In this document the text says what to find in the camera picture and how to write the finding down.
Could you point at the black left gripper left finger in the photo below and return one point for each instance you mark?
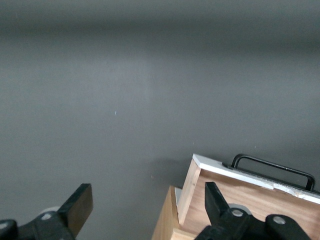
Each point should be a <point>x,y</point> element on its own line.
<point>80,205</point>

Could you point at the wooden drawer cabinet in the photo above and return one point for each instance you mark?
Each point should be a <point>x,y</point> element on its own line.
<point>165,220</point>

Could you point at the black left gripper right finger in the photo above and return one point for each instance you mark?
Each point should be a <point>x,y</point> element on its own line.
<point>217,207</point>

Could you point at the white-fronted wooden drawer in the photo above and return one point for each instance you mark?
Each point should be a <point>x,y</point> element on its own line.
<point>250,200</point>

